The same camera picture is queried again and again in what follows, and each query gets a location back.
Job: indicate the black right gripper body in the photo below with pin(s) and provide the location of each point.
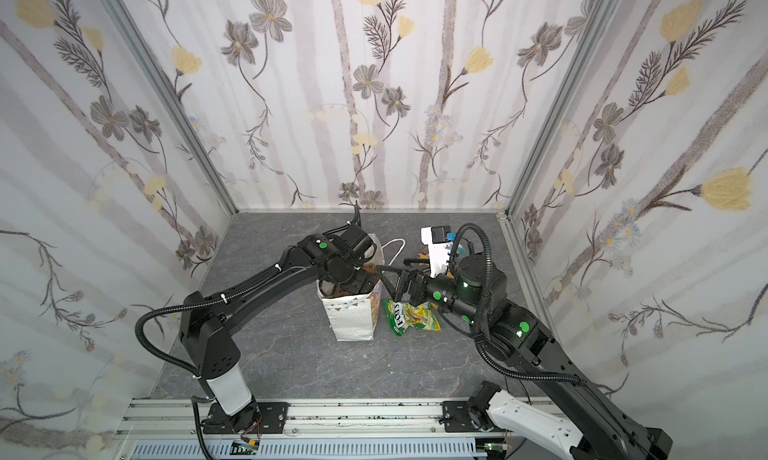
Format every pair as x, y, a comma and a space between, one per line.
411, 286

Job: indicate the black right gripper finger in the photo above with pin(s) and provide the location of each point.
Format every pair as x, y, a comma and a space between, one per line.
418, 264
396, 280

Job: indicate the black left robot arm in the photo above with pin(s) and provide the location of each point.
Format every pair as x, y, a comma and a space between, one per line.
336, 257

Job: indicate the green yellow snack bag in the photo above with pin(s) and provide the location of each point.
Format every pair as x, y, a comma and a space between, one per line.
403, 316

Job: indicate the aluminium corner post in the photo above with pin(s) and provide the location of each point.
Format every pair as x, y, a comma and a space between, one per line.
595, 27
162, 87

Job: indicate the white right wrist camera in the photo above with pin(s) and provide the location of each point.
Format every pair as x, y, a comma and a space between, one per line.
439, 242

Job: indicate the cartoon animal paper bag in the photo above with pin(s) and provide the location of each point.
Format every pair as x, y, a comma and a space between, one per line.
353, 317

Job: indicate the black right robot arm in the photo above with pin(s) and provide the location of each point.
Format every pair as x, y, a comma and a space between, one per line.
515, 343

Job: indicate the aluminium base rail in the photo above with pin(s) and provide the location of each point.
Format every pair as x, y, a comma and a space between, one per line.
410, 428

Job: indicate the aluminium right corner post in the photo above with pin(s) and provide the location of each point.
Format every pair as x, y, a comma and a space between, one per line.
595, 27

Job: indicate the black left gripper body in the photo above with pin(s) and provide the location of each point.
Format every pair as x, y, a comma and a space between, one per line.
358, 274

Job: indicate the aluminium left corner post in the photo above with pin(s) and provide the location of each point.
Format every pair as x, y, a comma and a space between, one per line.
162, 87

